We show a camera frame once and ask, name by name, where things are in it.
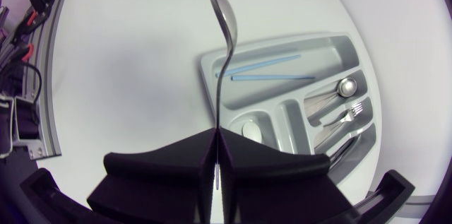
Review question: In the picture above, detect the steel knife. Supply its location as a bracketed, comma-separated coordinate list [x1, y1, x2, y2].
[327, 135, 362, 166]

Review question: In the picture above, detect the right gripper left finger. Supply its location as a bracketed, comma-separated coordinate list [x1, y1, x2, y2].
[86, 127, 218, 224]

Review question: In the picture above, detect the grey cutlery tray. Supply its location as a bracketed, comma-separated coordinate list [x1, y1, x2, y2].
[200, 33, 378, 186]

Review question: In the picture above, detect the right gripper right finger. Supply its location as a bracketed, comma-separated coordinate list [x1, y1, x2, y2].
[217, 127, 355, 224]

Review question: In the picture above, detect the steel fork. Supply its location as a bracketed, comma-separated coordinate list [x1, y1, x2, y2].
[313, 102, 364, 147]

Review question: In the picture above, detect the blue chopstick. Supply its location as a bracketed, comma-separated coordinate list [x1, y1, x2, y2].
[215, 54, 302, 78]

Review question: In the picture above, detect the steel spoon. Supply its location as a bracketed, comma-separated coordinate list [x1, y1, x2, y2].
[304, 77, 359, 119]
[205, 0, 239, 129]

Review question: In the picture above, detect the pale plastic spoon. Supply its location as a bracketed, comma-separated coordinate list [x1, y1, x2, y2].
[242, 122, 263, 144]

